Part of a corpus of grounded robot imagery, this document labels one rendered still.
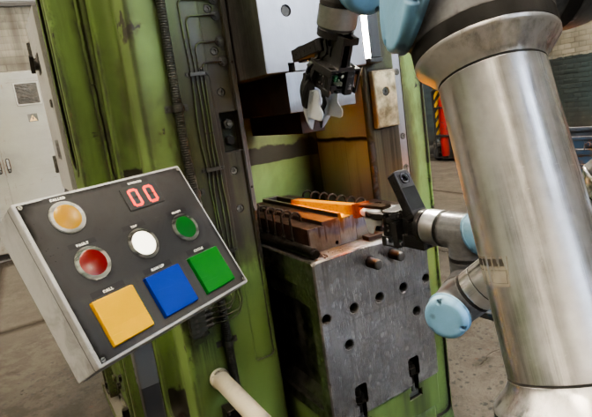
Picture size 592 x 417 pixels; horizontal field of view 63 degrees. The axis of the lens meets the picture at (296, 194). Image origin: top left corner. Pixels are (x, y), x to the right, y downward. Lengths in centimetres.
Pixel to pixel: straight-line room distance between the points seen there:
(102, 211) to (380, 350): 82
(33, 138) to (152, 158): 517
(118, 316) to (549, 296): 62
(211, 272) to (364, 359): 57
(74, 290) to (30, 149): 555
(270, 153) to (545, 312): 139
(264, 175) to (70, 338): 102
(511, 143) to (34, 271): 68
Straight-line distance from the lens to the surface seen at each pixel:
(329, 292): 121
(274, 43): 117
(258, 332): 138
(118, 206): 90
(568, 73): 975
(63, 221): 85
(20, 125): 633
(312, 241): 123
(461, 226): 96
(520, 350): 39
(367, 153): 152
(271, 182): 169
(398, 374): 145
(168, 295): 86
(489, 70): 40
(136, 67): 120
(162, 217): 94
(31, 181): 634
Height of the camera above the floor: 129
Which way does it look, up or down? 10 degrees down
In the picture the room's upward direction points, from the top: 8 degrees counter-clockwise
